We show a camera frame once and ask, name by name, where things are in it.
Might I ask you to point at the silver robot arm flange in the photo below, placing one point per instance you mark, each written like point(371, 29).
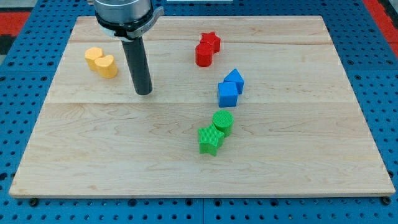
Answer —
point(126, 20)

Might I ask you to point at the yellow heart block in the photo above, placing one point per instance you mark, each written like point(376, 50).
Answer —
point(106, 66)

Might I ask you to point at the red cylinder block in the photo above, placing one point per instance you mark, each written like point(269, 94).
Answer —
point(203, 55)

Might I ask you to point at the yellow hexagon block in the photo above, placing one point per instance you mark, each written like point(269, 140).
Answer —
point(91, 55)

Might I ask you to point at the blue cube block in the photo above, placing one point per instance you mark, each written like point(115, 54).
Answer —
point(227, 94)

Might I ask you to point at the wooden board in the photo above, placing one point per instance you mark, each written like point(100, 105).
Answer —
point(298, 129)

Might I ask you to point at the green star block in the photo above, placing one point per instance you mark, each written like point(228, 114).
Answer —
point(210, 139)

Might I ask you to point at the red star block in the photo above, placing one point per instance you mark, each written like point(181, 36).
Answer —
point(212, 39)

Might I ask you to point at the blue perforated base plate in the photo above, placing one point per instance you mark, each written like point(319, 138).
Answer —
point(35, 36)

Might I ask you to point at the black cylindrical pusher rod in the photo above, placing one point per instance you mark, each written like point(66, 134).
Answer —
point(137, 62)

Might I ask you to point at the green cylinder block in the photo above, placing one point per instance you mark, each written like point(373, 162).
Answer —
point(223, 121)

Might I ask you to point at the blue triangle block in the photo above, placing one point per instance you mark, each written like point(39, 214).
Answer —
point(235, 77)

